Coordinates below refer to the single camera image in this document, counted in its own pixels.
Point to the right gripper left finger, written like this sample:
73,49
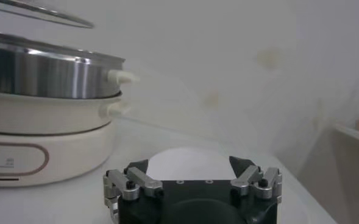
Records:
139,181

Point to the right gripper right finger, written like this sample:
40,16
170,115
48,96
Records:
247,178

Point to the round glass lid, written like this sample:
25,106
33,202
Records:
45,13

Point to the stainless steel steamer basket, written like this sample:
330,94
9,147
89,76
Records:
45,73

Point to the white round plate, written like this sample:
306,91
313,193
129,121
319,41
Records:
191,164

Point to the cream electric cooker base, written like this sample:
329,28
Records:
60,146

